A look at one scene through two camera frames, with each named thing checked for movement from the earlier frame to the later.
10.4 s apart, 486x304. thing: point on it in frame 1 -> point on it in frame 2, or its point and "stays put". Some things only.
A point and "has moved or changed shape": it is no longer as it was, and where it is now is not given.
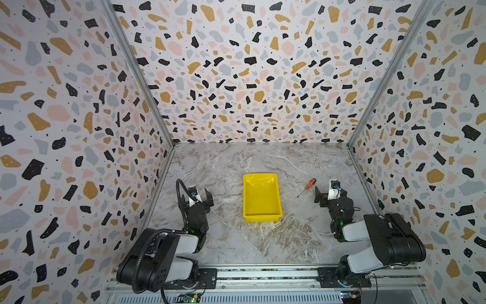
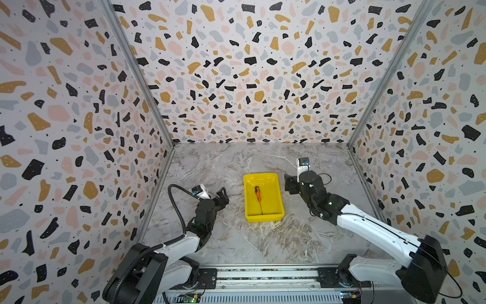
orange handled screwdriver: x=311 y=183 has moved or changed shape
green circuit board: x=187 y=297 stays put
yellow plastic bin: x=261 y=201 stays put
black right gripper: x=318 y=197 -> x=290 y=182
